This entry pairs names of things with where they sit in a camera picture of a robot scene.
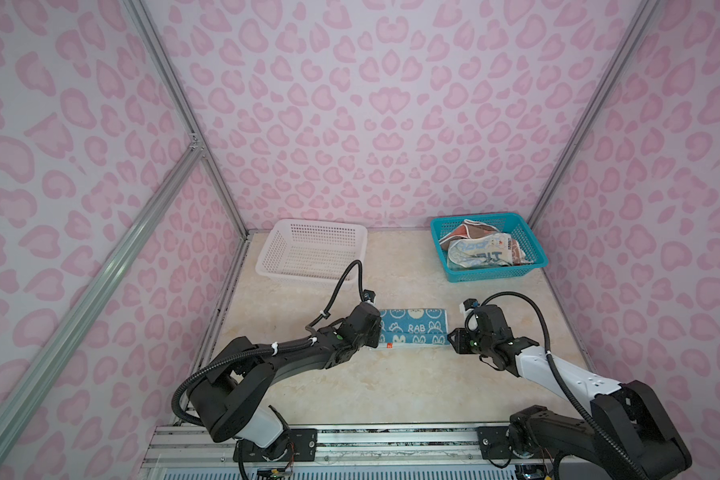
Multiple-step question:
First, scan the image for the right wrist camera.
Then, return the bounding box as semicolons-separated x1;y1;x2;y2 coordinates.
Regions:
459;298;480;316

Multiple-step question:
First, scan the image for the aluminium corner post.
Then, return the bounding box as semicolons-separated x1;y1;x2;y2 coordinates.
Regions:
122;0;249;239
524;0;667;235

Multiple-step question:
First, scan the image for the aluminium frame diagonal bar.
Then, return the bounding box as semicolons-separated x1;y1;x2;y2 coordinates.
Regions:
0;145;203;466

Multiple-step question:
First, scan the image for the blue bunny pattern towel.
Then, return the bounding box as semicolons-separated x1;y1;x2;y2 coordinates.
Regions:
380;308;449;348

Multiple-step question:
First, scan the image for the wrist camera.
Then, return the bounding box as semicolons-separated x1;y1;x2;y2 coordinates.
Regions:
459;298;480;316
362;289;376;303

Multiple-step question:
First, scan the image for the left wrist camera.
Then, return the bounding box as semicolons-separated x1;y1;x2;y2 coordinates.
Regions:
362;289;376;303

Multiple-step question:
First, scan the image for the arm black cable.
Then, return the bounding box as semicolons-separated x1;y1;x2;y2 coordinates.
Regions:
171;259;367;428
464;290;649;480

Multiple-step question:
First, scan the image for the striped rabbit letter towel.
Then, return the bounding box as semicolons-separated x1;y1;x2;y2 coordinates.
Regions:
446;233;528;270

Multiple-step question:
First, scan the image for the teal plastic basket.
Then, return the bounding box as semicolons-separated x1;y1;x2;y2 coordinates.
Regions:
430;213;548;283

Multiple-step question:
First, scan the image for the red brown towel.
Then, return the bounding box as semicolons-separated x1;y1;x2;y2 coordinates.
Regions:
438;219;499;251

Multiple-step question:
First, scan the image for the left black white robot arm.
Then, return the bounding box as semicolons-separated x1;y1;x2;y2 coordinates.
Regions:
171;301;382;460

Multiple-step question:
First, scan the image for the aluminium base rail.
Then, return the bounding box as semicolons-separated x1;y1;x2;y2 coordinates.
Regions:
137;419;661;480

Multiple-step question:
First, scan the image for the right aluminium corner post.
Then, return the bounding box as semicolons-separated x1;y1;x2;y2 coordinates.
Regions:
524;0;667;235

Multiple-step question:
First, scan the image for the left aluminium corner post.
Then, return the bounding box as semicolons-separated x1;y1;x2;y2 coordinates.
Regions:
122;0;249;239

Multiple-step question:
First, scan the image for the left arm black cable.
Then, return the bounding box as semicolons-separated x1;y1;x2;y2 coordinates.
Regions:
171;259;367;428

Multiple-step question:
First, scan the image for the white plastic basket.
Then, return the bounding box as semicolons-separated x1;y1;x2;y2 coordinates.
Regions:
255;219;368;284

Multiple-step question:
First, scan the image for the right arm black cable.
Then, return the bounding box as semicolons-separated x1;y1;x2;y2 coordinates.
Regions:
464;290;649;480

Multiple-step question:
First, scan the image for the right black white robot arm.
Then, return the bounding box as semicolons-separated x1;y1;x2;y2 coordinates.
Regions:
448;299;693;479

